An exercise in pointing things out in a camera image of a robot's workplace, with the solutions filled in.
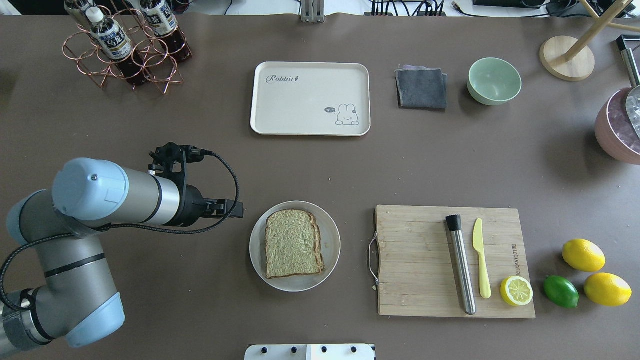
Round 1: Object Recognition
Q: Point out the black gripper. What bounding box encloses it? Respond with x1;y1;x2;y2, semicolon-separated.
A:
147;142;244;227

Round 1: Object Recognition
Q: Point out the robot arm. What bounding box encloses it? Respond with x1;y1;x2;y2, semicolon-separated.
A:
1;142;243;358

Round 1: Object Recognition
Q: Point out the cream rabbit tray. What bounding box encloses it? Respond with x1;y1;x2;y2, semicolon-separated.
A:
250;61;371;137

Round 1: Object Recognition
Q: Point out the white round plate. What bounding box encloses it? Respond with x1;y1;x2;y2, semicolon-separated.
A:
248;200;341;293

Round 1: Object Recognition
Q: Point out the tea bottle top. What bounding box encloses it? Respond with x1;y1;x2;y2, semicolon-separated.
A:
85;6;146;85

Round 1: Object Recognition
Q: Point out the tea bottle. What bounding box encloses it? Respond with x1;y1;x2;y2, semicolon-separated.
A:
85;6;146;85
139;0;192;63

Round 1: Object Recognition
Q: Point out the tea bottle lower left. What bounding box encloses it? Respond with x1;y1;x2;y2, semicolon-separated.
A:
139;0;192;63

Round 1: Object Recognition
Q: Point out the bamboo cutting board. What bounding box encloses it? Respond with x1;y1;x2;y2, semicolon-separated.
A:
375;205;537;319

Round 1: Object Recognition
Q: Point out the grey folded cloth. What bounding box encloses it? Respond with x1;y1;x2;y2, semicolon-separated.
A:
394;64;448;110

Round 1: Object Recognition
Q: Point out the steel muddler black tip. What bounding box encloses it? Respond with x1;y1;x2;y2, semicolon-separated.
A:
445;214;477;315

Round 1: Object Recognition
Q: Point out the yellow plastic knife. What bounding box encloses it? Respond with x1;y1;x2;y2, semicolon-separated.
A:
471;218;492;299

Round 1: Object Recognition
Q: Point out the mint green bowl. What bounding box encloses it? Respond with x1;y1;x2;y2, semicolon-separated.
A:
467;57;522;106

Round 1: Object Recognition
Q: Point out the half lemon slice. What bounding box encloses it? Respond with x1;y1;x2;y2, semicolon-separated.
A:
500;276;534;306

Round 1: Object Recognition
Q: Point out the green lime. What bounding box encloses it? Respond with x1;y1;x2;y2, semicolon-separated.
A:
542;275;579;309

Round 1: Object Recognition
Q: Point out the yellow lemon upper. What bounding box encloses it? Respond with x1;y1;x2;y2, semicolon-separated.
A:
562;238;606;272

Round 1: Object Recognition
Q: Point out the yellow lemon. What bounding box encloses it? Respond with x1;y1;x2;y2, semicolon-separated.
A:
562;238;606;272
583;272;633;307

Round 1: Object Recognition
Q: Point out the wooden cup tree stand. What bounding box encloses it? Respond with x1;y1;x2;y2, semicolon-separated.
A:
539;0;640;82

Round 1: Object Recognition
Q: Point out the yellow lemon lower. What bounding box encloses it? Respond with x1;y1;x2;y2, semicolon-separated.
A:
583;272;633;307

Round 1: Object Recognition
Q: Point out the pink bowl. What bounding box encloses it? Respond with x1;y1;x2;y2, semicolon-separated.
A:
595;88;640;166

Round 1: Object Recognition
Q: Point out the steel ice scoop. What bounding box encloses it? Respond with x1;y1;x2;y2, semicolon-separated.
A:
615;35;640;137

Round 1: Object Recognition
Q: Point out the copper wire bottle rack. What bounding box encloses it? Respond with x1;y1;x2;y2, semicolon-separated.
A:
62;0;192;94

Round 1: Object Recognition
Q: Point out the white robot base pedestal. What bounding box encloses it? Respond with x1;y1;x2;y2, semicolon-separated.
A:
244;343;377;360

